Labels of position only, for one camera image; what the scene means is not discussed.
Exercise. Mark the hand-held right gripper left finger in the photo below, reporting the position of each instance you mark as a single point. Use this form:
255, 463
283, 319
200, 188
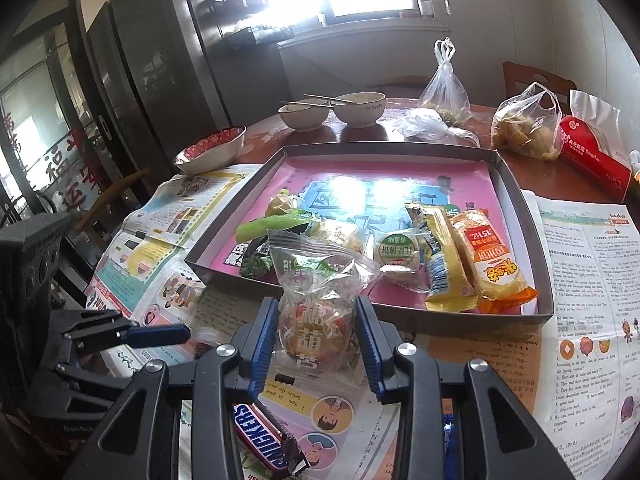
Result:
260, 350

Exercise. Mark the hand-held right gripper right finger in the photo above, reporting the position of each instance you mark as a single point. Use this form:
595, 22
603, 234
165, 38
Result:
372, 350

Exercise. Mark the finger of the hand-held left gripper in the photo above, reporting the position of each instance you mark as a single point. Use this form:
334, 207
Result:
85, 380
160, 335

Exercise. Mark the clear-wrapped red candy packet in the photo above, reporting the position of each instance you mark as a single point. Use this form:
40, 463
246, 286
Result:
315, 320

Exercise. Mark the round pastry with green label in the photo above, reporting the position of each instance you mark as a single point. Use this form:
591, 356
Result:
400, 257

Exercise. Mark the clear-wrapped floss pastry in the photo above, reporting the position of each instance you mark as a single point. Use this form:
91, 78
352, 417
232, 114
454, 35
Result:
340, 235

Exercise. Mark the light green snack packet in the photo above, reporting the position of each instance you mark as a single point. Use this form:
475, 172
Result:
265, 227

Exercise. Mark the yellow-green pastry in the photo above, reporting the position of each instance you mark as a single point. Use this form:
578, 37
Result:
281, 205

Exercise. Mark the orange snack packet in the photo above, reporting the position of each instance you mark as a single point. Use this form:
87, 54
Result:
492, 260

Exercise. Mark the dark cardboard box tray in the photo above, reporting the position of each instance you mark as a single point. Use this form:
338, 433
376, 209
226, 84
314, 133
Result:
532, 240

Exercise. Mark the newspaper with pink circles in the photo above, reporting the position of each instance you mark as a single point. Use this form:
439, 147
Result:
330, 410

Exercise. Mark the black green pea packet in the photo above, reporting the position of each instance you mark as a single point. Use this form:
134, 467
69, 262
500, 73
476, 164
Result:
257, 262

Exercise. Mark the brown chocolate bar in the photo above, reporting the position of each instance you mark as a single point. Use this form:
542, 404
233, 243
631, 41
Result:
265, 440

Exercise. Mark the yellow snack bar packet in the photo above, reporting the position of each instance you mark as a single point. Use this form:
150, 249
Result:
445, 265

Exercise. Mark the wooden dining chair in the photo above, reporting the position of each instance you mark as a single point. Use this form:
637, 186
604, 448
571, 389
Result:
112, 200
520, 80

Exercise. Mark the blue snack packet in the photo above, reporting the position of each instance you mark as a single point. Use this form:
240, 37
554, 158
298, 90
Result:
451, 440

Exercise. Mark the colourful newspaper with cartoons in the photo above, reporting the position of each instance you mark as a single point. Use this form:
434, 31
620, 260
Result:
165, 210

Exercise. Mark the glass door with red characters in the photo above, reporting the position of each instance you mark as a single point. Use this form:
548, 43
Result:
45, 125

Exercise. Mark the bowl of red fruit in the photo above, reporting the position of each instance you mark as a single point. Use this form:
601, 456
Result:
210, 147

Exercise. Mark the newspaper with green header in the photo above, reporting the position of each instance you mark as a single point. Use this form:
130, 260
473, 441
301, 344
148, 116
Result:
585, 285

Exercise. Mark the crumpled white plastic bag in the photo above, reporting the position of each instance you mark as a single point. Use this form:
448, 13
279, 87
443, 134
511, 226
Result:
430, 127

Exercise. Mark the cream ceramic bowl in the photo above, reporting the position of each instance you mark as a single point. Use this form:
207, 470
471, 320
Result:
360, 110
302, 117

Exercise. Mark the dark tall cabinet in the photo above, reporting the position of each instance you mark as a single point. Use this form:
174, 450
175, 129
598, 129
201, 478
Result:
160, 60

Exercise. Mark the wooden chopstick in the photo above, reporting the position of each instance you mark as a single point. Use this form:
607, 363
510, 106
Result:
302, 103
330, 99

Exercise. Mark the plastic bag of fried food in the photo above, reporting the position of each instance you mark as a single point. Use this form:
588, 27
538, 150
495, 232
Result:
525, 130

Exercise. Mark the tied clear plastic bag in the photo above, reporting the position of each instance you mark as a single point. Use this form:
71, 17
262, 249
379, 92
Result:
445, 90

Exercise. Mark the red tissue pack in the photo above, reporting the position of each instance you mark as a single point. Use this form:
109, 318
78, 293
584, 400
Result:
595, 155

